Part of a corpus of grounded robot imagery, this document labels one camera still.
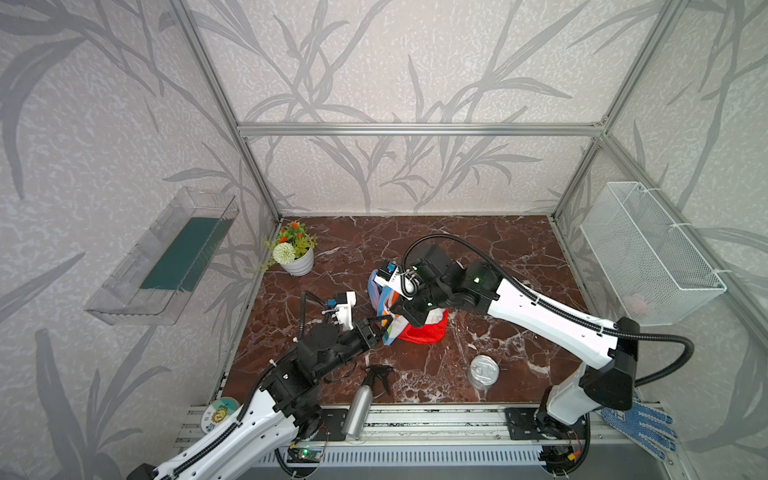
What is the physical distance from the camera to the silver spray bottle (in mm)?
724

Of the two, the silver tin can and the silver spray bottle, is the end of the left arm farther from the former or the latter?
the silver tin can

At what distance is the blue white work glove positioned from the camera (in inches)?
28.4

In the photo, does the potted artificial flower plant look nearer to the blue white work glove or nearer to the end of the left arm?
the end of the left arm

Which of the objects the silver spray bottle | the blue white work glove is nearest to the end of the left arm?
the silver spray bottle

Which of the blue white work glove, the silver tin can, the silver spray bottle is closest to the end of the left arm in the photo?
the silver spray bottle

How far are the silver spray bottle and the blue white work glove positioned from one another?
1.93ft

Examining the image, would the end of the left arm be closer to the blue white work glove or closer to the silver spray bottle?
the silver spray bottle

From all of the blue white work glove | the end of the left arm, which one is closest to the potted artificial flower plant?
the end of the left arm

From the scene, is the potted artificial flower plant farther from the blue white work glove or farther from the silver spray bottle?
the blue white work glove

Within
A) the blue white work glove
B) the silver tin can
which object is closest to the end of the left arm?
the silver tin can

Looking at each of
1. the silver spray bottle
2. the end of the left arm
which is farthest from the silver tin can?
the end of the left arm

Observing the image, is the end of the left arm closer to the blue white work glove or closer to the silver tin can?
the silver tin can
